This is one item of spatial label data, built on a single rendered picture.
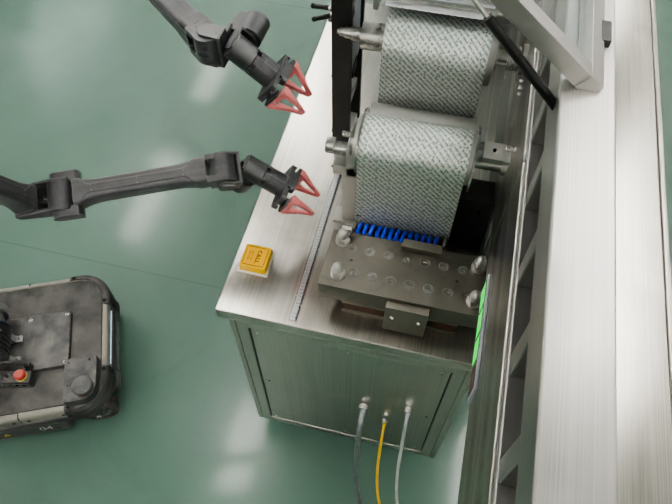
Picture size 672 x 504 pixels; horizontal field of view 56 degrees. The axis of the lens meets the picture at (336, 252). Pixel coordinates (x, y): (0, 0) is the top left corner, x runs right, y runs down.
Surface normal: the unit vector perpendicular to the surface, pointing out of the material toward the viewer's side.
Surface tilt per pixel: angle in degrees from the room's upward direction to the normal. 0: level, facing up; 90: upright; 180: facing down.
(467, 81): 92
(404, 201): 90
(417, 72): 92
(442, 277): 0
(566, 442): 0
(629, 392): 0
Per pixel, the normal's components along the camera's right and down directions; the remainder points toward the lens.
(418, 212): -0.23, 0.81
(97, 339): 0.00, -0.55
